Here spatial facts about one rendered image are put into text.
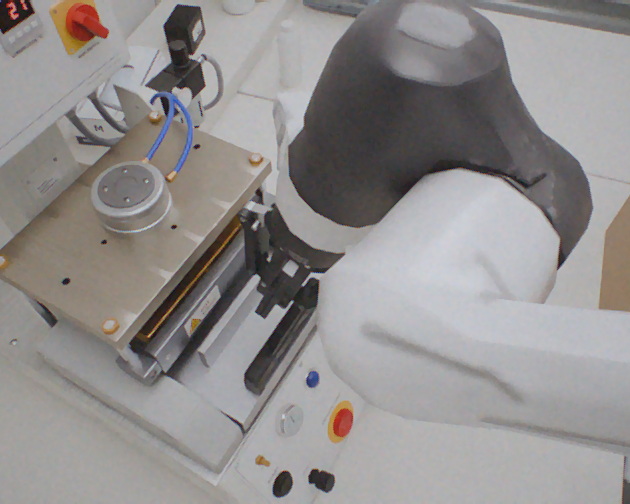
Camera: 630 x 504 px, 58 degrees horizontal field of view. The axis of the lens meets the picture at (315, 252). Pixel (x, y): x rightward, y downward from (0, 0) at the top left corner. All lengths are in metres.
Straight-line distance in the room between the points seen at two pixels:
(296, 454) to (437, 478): 0.21
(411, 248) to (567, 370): 0.08
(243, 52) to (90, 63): 0.70
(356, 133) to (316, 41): 1.19
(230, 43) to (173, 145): 0.73
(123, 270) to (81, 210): 0.10
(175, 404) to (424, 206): 0.43
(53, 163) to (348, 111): 0.53
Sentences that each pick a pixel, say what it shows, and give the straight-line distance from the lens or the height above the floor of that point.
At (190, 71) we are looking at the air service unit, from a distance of 0.85.
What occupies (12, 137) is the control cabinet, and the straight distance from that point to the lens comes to 0.69.
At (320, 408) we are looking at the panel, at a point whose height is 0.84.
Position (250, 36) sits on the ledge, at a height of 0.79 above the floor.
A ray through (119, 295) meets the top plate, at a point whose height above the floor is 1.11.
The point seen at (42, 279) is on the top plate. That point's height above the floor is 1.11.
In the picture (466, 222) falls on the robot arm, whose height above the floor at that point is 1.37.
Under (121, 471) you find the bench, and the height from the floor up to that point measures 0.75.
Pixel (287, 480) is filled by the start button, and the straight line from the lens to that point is 0.76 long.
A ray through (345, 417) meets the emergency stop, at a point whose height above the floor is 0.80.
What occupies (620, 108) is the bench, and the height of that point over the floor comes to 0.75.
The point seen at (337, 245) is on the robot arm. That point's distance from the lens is 0.40.
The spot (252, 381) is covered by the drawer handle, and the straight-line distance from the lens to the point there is 0.63.
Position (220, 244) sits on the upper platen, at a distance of 0.66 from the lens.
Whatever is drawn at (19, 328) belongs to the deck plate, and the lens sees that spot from 0.84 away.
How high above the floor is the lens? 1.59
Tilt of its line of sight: 55 degrees down
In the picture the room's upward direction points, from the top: 2 degrees counter-clockwise
